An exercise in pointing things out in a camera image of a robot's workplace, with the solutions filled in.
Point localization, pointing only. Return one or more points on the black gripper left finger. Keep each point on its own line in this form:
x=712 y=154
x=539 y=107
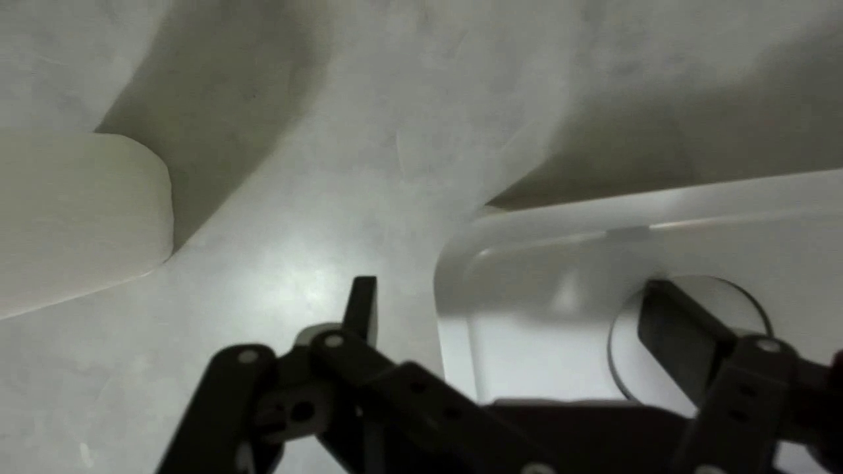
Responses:
x=395 y=411

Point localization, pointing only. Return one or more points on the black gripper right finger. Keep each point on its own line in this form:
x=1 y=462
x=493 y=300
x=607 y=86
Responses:
x=745 y=397

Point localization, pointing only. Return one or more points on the white rectangular container lid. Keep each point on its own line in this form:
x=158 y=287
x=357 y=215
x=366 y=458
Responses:
x=543 y=298

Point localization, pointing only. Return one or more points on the white paper towel roll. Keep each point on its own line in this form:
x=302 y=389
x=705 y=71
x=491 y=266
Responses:
x=68 y=219

